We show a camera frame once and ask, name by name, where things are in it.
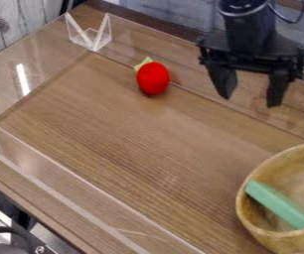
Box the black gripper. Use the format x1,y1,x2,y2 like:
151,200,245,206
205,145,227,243
197,32,304,107

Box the brown wooden bowl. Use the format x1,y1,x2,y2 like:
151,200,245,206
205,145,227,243
235,144,304,254

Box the green rectangular stick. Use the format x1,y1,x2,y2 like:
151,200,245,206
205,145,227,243
245,180,304,229

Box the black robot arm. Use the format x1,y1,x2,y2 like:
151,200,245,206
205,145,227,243
197,0,304,108

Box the red plush strawberry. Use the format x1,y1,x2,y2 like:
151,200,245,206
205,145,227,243
134,57,170,95

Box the clear acrylic tray walls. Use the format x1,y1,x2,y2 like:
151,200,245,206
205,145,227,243
0,9,304,254

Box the clear acrylic corner bracket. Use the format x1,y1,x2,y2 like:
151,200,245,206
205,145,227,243
65,13,112,52

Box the black metal bracket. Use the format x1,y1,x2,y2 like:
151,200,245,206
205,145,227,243
10,221,59,254

